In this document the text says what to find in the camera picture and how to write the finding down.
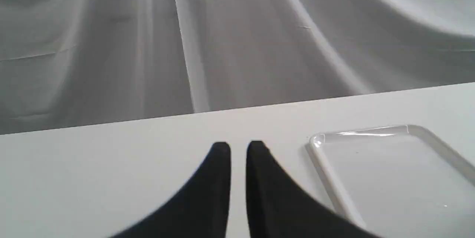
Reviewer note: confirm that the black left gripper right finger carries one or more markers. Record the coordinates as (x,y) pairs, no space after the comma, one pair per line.
(278,208)

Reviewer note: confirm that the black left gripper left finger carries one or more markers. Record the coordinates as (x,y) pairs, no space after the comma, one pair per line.
(200,209)

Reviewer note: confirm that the white rectangular plastic tray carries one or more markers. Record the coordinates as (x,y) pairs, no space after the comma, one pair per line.
(400,181)

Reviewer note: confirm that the grey fabric backdrop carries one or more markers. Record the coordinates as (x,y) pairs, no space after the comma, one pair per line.
(68,63)

